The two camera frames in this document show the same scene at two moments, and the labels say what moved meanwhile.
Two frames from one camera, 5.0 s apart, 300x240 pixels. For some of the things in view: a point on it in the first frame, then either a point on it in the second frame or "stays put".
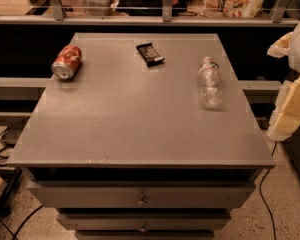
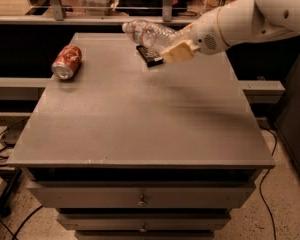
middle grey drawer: (143, 221) stays put
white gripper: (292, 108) -> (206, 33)
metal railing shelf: (56, 16) stays put
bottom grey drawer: (144, 234) stays put
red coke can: (67, 62) stays put
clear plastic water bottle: (210, 86) -> (149, 35)
